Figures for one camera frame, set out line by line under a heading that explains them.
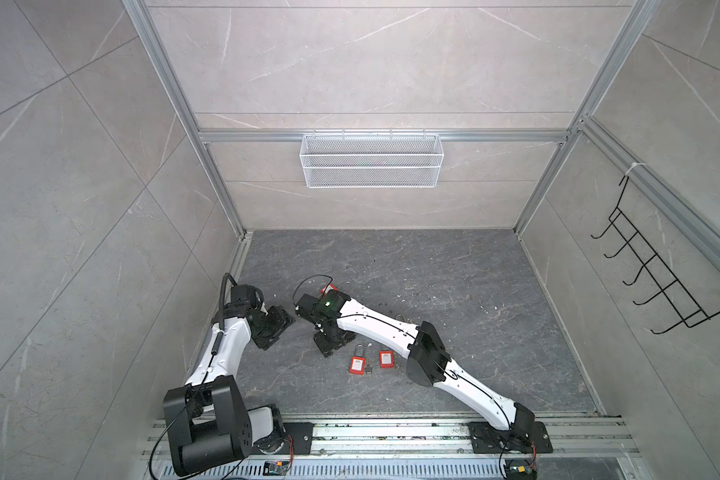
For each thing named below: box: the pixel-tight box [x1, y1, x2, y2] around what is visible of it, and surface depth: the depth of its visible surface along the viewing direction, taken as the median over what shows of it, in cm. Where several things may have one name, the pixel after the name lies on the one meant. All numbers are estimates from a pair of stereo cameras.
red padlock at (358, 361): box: [349, 343, 367, 375], surface depth 86 cm
